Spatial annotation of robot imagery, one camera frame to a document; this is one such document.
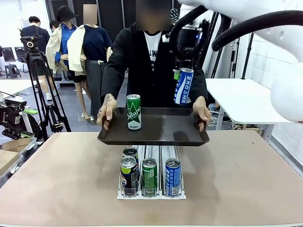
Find black stool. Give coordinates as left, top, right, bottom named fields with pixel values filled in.
left=4, top=63, right=22, bottom=79

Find person in black cardigan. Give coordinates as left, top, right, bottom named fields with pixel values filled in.
left=100, top=0, right=209, bottom=123

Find dark brown serving tray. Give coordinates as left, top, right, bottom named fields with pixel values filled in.
left=97, top=106, right=211, bottom=147

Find black leaning stand poles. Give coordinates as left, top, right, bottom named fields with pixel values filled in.
left=205, top=11, right=237, bottom=79

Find brown cardboard box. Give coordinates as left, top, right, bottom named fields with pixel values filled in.
left=0, top=149, right=20, bottom=177

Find white can dispenser rack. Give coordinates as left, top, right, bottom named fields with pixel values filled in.
left=116, top=144, right=187, bottom=201

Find black right arm hose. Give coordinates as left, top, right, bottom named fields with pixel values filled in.
left=169, top=4, right=303, bottom=61

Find white folding table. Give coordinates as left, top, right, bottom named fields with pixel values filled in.
left=205, top=78, right=293, bottom=142

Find mannequin with yellow hoodie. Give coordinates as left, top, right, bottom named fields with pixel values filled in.
left=169, top=8, right=180, bottom=24

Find white coiled cables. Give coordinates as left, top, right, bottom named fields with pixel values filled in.
left=209, top=113, right=234, bottom=130

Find clear plastic storage bin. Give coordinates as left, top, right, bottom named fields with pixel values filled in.
left=1, top=137, right=38, bottom=161

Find wooden crate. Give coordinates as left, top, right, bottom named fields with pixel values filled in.
left=233, top=123, right=265, bottom=137

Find person in dark jacket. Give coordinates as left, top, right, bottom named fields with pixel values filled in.
left=20, top=16, right=55, bottom=101

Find black light stand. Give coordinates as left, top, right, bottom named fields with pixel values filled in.
left=230, top=35, right=245, bottom=79

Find blue Pocari Sweat can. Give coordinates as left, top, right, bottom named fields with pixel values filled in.
left=165, top=157, right=182, bottom=197
left=174, top=68, right=195, bottom=105

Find mannequin with black hat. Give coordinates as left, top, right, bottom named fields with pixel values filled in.
left=45, top=6, right=80, bottom=79

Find mannequin with navy top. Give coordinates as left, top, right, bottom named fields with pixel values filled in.
left=67, top=4, right=114, bottom=122

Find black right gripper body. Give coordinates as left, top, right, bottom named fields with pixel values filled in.
left=176, top=28, right=204, bottom=66

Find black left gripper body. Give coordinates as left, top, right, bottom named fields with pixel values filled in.
left=0, top=105, right=23, bottom=133

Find black stand on table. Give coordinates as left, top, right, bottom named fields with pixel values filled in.
left=241, top=33, right=254, bottom=80

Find black Pepsi zero can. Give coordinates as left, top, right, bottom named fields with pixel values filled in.
left=122, top=147, right=140, bottom=166
left=120, top=156, right=139, bottom=197

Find person's right hand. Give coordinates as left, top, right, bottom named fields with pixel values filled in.
left=96, top=93, right=118, bottom=131

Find person's left hand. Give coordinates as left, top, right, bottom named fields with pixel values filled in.
left=192, top=96, right=212, bottom=132

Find green Chilsung cider can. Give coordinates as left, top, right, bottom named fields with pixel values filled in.
left=142, top=157, right=158, bottom=197
left=125, top=94, right=142, bottom=131

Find black camera tripod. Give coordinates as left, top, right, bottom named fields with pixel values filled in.
left=25, top=52, right=72, bottom=142

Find black backpack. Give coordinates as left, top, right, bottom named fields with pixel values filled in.
left=22, top=114, right=45, bottom=140

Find person's right forearm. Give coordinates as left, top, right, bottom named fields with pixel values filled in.
left=100, top=59, right=128, bottom=100

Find person's left forearm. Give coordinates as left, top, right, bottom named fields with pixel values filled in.
left=187, top=68, right=209, bottom=105

